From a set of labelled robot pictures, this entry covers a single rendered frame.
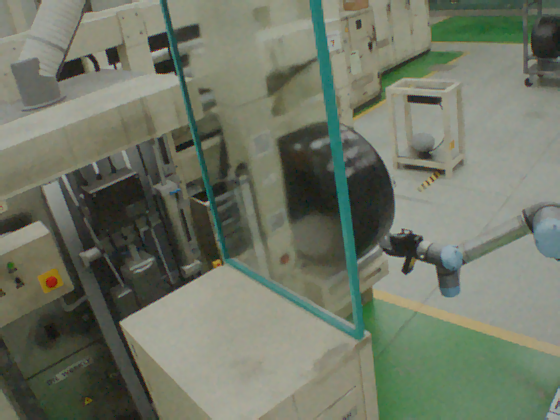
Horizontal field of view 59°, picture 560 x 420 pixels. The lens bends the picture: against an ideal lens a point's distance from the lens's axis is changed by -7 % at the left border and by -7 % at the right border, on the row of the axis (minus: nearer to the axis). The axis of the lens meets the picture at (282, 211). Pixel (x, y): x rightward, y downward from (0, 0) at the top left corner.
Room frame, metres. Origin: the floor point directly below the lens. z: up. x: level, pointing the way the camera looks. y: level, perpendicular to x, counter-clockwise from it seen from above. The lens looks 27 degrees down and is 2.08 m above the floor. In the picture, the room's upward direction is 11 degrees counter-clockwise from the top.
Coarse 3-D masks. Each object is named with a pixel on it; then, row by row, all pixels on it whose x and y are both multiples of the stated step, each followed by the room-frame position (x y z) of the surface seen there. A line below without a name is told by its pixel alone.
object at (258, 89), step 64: (192, 0) 1.23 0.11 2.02; (256, 0) 1.03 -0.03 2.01; (320, 0) 0.90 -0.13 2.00; (192, 64) 1.28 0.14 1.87; (256, 64) 1.06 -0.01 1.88; (320, 64) 0.90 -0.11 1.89; (192, 128) 1.34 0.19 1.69; (256, 128) 1.10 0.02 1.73; (320, 128) 0.93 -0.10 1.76; (256, 192) 1.15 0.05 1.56; (320, 192) 0.95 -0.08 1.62; (256, 256) 1.20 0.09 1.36; (320, 256) 0.98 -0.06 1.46
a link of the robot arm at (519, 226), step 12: (540, 204) 1.39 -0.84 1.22; (516, 216) 1.46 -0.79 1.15; (528, 216) 1.41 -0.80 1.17; (492, 228) 1.50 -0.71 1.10; (504, 228) 1.45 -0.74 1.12; (516, 228) 1.42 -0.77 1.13; (528, 228) 1.40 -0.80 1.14; (468, 240) 1.53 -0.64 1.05; (480, 240) 1.49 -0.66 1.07; (492, 240) 1.46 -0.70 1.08; (504, 240) 1.44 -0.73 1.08; (516, 240) 1.43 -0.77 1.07; (468, 252) 1.49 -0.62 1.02; (480, 252) 1.47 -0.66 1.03
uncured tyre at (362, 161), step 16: (352, 144) 1.76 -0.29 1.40; (368, 144) 1.78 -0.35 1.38; (352, 160) 1.70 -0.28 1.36; (368, 160) 1.72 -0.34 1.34; (352, 176) 1.65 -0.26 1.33; (368, 176) 1.67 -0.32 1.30; (384, 176) 1.70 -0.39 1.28; (352, 192) 1.61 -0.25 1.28; (368, 192) 1.64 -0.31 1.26; (384, 192) 1.68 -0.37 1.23; (352, 208) 1.59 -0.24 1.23; (368, 208) 1.62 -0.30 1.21; (384, 208) 1.66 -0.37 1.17; (352, 224) 1.59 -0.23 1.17; (368, 224) 1.61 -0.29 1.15; (384, 224) 1.67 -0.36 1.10; (368, 240) 1.63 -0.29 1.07
